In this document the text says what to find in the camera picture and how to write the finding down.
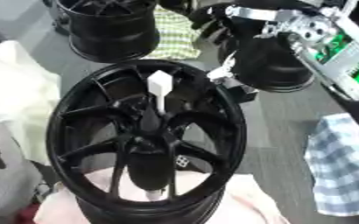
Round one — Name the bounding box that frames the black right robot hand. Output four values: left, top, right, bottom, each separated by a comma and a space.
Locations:
187, 3, 304, 103

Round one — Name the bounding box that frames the black wheel rim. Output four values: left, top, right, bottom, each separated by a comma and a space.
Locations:
217, 34, 318, 94
52, 0, 161, 64

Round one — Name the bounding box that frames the white pin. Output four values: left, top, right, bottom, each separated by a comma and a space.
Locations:
145, 69, 175, 115

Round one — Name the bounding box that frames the black spoked wheel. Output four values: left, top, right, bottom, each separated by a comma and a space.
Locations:
45, 59, 249, 224

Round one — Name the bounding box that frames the green white checked cloth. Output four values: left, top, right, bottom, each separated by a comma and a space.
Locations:
139, 4, 204, 61

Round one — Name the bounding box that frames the white square marker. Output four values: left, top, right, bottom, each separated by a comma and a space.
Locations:
173, 155, 192, 168

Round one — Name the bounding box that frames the blue white checked cloth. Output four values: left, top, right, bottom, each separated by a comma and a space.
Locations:
302, 112, 359, 218

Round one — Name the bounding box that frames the pink cloth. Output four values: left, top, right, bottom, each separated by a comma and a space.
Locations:
32, 168, 293, 224

